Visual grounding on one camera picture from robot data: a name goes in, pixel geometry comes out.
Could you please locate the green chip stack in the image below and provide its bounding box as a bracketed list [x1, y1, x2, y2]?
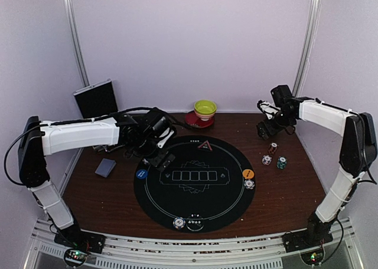
[276, 156, 288, 169]

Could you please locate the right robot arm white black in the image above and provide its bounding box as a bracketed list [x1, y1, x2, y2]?
[257, 85, 377, 247]

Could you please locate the right aluminium corner post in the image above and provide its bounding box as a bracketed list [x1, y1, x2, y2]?
[292, 0, 321, 97]

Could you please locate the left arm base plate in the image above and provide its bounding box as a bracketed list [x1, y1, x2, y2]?
[54, 229, 106, 254]

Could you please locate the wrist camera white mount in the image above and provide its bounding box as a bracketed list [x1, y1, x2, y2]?
[157, 127, 176, 149]
[257, 100, 280, 120]

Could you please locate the orange round blind button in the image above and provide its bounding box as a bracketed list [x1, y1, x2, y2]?
[242, 169, 255, 179]

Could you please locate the white blue chip stack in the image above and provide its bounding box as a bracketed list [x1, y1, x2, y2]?
[262, 155, 272, 165]

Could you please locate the aluminium corner post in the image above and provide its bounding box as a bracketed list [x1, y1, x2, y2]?
[292, 0, 321, 97]
[63, 0, 90, 87]

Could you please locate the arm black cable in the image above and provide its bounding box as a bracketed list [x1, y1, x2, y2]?
[333, 115, 378, 261]
[3, 106, 193, 186]

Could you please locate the blue round blind button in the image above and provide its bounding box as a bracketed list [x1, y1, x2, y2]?
[135, 169, 148, 179]

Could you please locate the aluminium front rail frame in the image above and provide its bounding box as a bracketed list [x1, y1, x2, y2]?
[25, 217, 366, 269]

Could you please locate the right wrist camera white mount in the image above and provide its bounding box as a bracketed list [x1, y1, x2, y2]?
[257, 100, 280, 120]

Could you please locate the green striped bowl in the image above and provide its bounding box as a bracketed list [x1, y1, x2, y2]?
[194, 100, 217, 121]

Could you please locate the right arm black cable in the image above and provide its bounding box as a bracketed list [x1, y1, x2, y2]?
[333, 115, 378, 261]

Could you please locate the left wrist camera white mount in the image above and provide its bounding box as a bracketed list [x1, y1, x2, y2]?
[157, 127, 176, 149]

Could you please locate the left aluminium corner post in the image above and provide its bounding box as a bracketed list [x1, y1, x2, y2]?
[63, 0, 90, 87]

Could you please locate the red black triangle dealer marker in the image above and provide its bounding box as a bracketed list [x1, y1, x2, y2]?
[197, 140, 213, 152]

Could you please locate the round black poker mat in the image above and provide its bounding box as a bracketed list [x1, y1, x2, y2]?
[133, 136, 256, 233]

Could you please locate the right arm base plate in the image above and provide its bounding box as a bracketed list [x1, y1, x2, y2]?
[282, 230, 333, 252]

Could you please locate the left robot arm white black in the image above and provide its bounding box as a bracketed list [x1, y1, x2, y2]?
[18, 107, 177, 248]

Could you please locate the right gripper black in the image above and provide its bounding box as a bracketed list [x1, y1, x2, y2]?
[257, 109, 295, 140]

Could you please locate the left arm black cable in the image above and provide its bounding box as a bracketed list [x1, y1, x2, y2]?
[3, 106, 193, 186]

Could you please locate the aluminium poker case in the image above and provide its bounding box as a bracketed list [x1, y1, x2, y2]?
[73, 79, 119, 119]

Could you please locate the red plate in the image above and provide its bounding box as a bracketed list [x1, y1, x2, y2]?
[184, 110, 215, 129]

